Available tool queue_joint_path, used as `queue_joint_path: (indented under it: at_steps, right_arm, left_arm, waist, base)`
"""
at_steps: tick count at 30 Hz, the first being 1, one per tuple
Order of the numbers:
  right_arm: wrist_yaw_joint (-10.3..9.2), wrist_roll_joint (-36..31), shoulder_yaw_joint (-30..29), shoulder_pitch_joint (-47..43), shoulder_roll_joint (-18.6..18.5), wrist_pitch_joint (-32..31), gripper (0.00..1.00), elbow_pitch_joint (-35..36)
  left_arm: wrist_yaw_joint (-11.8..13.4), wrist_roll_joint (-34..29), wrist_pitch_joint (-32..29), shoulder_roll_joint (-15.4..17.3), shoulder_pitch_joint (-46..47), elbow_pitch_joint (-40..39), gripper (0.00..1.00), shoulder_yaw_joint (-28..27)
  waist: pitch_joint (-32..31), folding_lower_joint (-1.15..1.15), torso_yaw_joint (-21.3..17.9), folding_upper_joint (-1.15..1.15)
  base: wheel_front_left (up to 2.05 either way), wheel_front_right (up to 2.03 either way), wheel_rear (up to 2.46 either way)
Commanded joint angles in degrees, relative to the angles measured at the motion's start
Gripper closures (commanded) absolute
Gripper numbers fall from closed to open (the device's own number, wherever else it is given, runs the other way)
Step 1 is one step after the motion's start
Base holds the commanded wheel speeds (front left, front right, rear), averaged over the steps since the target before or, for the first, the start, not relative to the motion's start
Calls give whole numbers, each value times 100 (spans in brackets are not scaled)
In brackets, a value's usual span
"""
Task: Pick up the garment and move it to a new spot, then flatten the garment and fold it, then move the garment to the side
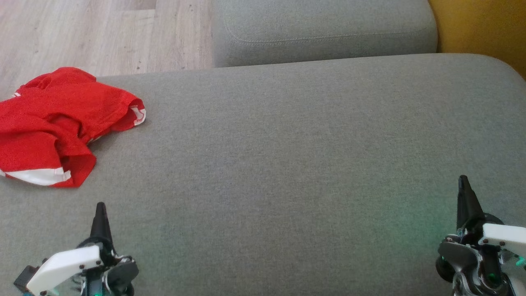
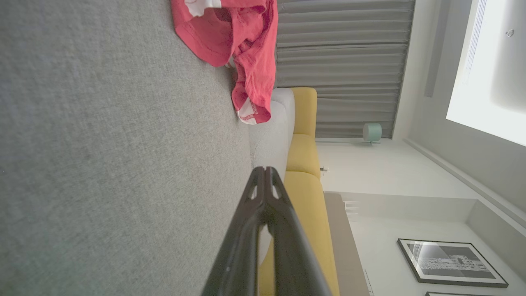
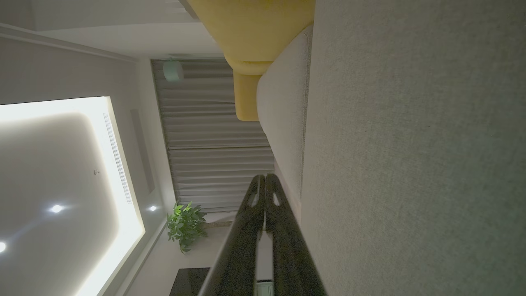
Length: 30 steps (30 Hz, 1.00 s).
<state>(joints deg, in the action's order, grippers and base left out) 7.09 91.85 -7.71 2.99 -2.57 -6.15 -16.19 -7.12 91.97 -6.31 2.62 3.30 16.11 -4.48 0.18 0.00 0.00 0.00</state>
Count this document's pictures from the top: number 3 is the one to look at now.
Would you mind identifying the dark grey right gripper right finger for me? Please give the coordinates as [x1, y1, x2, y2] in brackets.
[265, 173, 328, 296]

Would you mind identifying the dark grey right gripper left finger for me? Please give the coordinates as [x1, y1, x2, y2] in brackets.
[197, 174, 266, 296]

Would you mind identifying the black flat panel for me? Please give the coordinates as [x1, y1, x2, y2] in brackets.
[169, 267, 211, 296]

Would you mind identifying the green potted plant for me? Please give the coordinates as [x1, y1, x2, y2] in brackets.
[166, 201, 208, 254]

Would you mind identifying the grey pleated curtain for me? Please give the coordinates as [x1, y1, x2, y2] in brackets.
[151, 59, 276, 214]

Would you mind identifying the grey fabric sofa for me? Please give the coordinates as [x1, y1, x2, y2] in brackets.
[299, 0, 526, 296]

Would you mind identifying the round white ceiling device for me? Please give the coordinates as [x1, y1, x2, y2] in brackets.
[163, 60, 184, 83]

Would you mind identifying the yellow cushion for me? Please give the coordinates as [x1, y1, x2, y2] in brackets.
[187, 0, 316, 122]

